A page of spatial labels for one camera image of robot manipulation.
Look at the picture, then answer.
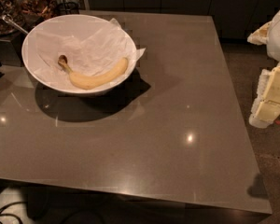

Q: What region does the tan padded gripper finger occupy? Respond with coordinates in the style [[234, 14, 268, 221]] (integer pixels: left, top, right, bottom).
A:
[[249, 63, 280, 129], [247, 21, 271, 46]]

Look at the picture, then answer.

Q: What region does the yellow banana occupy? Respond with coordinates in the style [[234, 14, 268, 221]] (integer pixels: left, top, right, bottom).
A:
[[58, 55, 128, 90]]

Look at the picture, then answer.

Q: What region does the white ceramic bowl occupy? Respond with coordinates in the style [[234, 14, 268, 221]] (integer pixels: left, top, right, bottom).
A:
[[21, 14, 143, 96]]

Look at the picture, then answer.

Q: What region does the dark snack bowl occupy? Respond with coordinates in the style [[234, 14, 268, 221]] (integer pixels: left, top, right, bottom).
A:
[[19, 0, 57, 21]]

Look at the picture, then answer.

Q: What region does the white crumpled paper liner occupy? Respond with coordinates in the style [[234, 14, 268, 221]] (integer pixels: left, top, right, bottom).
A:
[[35, 16, 144, 93]]

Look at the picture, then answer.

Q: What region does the glass jar of snacks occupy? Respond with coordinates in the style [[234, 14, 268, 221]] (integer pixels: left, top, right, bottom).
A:
[[0, 0, 24, 37]]

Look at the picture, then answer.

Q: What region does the black wire holder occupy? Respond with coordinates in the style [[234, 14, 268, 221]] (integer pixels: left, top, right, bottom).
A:
[[57, 2, 79, 16]]

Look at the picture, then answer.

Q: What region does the metal spoon handle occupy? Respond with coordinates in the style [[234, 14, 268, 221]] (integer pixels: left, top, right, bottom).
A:
[[2, 15, 28, 35]]

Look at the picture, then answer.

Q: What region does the black cable on floor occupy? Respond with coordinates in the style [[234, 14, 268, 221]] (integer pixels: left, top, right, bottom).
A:
[[0, 201, 26, 224]]

